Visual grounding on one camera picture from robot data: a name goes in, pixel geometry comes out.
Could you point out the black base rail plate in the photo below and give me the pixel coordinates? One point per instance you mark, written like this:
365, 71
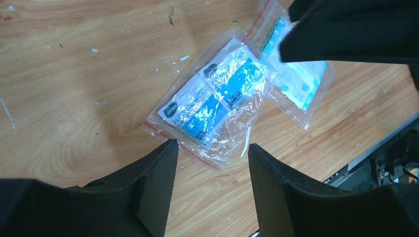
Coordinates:
393, 159

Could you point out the alcohol wipes plastic bag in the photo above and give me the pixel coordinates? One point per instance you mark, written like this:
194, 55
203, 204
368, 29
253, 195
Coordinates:
212, 108

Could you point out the teal bandage plastic bag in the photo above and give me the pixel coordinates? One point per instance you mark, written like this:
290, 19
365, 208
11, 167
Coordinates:
301, 86

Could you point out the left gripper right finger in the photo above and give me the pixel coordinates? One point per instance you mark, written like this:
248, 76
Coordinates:
291, 204

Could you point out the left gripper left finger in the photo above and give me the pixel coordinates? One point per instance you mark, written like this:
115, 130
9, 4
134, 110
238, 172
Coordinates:
133, 201

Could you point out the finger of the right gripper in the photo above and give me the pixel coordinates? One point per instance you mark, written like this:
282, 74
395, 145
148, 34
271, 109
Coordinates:
373, 31

